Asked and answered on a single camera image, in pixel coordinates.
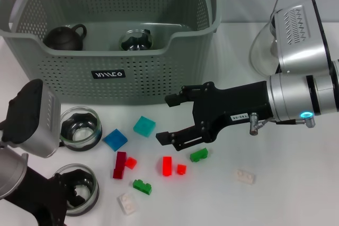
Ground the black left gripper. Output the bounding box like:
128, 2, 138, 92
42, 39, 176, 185
4, 166, 92, 226

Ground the dark clay teapot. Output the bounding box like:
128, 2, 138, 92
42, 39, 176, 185
43, 24, 88, 51

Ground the blue square toy block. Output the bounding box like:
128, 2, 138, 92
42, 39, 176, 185
102, 128, 128, 152

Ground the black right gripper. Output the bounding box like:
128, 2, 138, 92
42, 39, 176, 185
155, 80, 274, 152

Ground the bright red long toy block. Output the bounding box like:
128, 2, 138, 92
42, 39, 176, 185
162, 156, 173, 176

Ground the white toy block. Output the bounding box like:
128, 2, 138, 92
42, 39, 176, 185
117, 193, 140, 215
234, 169, 256, 185

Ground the glass teapot with black handle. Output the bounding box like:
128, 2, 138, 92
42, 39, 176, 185
249, 8, 281, 76

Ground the teal square toy block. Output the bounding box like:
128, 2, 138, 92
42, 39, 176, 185
132, 115, 156, 138

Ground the green toy block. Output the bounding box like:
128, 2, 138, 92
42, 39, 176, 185
132, 179, 153, 195
190, 148, 209, 162

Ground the grey-green perforated storage bin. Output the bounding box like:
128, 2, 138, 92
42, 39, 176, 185
0, 0, 222, 105

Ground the right gripper cable silver plug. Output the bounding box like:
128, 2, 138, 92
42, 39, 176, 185
248, 112, 316, 134

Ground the dark red long toy block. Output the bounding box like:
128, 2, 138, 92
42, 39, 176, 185
113, 151, 127, 179

